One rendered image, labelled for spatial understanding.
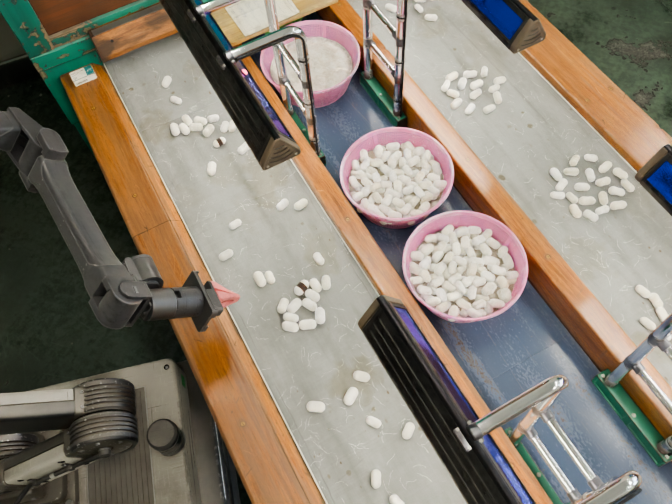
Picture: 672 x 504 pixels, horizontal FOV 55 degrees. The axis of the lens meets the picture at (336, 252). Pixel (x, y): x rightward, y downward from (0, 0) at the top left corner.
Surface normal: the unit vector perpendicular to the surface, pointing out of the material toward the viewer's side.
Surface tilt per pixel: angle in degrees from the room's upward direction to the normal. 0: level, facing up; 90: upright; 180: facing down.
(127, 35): 67
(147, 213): 0
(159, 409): 0
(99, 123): 0
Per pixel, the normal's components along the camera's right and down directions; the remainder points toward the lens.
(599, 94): -0.05, -0.48
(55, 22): 0.48, 0.75
